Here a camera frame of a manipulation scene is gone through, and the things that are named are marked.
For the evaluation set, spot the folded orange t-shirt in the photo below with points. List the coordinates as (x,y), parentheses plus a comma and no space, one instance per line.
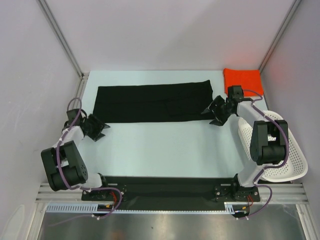
(247,79)

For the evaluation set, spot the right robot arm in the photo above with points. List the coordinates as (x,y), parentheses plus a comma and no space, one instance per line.
(244,180)

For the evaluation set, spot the aluminium frame rail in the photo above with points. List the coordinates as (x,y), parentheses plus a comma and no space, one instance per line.
(279,193)

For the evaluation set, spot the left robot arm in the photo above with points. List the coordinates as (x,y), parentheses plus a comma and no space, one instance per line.
(64,166)

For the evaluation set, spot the white slotted cable duct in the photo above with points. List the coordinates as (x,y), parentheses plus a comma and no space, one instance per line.
(191,208)

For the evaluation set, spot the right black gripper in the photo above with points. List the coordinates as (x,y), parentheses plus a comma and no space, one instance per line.
(220,110)

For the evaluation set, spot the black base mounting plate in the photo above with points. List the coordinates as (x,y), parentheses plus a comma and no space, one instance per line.
(114,181)

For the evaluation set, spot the white perforated plastic basket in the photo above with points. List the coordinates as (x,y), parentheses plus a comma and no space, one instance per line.
(271,148)

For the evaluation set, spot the black t-shirt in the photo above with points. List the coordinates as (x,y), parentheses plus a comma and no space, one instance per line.
(160,103)

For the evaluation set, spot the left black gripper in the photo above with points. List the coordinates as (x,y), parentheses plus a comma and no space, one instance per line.
(99,126)

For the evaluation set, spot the left aluminium corner post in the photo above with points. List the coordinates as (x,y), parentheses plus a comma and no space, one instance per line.
(53,23)

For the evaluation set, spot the aluminium corner post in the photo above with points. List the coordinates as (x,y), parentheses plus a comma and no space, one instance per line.
(53,23)
(293,9)

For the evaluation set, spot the right aluminium corner post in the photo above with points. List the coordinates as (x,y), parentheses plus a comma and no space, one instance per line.
(293,9)

